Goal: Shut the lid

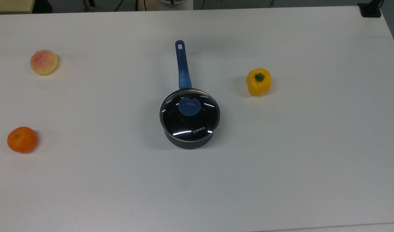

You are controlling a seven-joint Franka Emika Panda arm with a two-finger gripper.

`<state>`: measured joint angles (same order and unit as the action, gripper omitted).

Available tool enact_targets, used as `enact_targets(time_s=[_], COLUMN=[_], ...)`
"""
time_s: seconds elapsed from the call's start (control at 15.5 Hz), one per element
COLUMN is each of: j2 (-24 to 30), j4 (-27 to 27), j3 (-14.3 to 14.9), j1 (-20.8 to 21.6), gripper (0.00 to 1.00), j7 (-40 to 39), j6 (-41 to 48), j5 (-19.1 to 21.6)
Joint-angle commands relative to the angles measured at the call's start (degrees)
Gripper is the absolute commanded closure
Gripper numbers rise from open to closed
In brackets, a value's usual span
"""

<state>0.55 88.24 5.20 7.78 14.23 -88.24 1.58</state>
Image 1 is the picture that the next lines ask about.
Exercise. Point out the glass lid with blue knob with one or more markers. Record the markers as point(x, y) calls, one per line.
point(190, 112)

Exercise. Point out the yellow bell pepper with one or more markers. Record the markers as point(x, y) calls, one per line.
point(259, 84)

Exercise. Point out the pink yellow peach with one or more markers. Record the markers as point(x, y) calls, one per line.
point(44, 62)

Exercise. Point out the orange mandarin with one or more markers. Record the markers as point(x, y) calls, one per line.
point(22, 140)

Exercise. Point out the beige desk top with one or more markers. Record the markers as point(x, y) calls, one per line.
point(10, 5)

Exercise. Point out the black table clamp mount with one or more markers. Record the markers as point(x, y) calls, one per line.
point(370, 9)

